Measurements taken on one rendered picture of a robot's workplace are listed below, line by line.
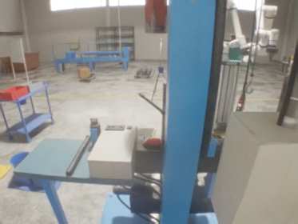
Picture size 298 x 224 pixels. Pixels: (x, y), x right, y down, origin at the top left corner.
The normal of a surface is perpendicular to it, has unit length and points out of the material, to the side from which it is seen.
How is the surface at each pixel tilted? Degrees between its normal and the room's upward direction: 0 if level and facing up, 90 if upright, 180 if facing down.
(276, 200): 90
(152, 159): 90
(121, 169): 90
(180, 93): 90
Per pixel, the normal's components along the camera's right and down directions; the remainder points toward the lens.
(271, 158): -0.03, 0.39
